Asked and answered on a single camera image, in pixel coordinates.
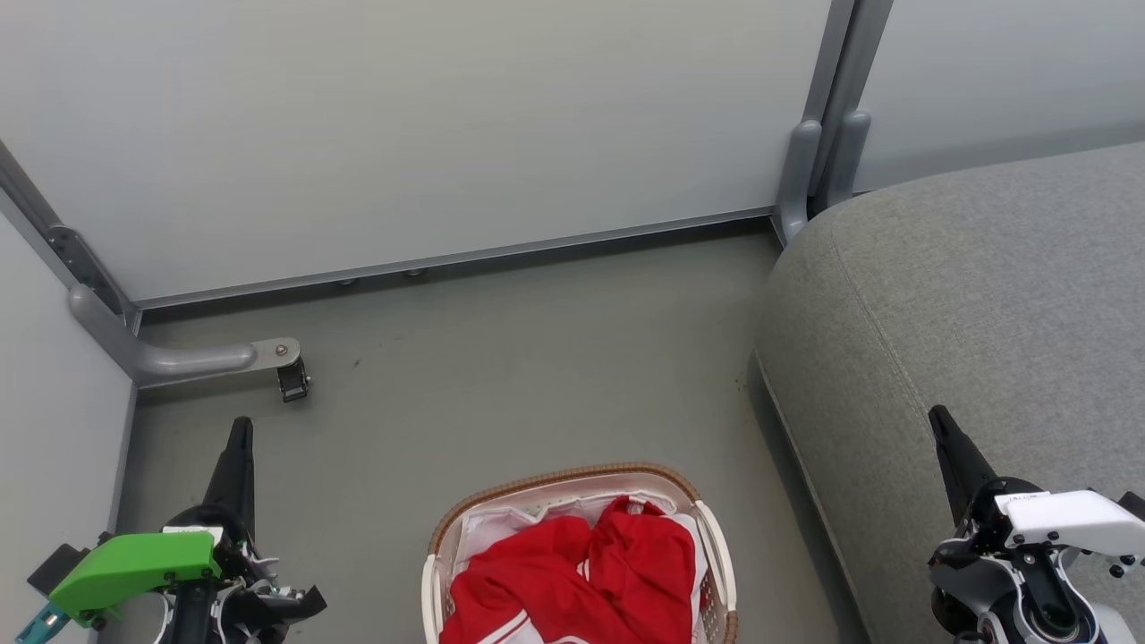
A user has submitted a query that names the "white laundry basket brown rim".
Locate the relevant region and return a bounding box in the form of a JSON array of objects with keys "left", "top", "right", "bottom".
[{"left": 420, "top": 462, "right": 740, "bottom": 644}]

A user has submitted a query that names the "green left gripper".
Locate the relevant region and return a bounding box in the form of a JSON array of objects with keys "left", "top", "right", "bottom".
[{"left": 49, "top": 417, "right": 328, "bottom": 644}]

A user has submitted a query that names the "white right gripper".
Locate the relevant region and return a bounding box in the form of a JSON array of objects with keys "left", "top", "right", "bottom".
[{"left": 928, "top": 405, "right": 1145, "bottom": 578}]

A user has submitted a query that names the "grey partition foot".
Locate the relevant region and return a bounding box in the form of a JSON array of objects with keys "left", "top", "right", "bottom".
[{"left": 68, "top": 284, "right": 302, "bottom": 387}]

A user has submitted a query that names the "black cable teal plug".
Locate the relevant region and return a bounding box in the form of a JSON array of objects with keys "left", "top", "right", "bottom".
[{"left": 14, "top": 603, "right": 71, "bottom": 644}]

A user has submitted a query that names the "black caster wheel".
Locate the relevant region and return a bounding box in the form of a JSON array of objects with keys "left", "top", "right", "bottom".
[{"left": 276, "top": 356, "right": 312, "bottom": 403}]

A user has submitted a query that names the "grey partition corner post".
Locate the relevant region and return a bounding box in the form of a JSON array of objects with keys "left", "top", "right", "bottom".
[{"left": 0, "top": 139, "right": 141, "bottom": 330}]

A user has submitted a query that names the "red garment with white stripes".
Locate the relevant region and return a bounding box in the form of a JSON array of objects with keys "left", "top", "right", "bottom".
[{"left": 440, "top": 515, "right": 627, "bottom": 644}]

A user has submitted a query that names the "grey fabric sofa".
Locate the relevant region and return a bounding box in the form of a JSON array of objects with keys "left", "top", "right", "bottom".
[{"left": 748, "top": 141, "right": 1145, "bottom": 644}]

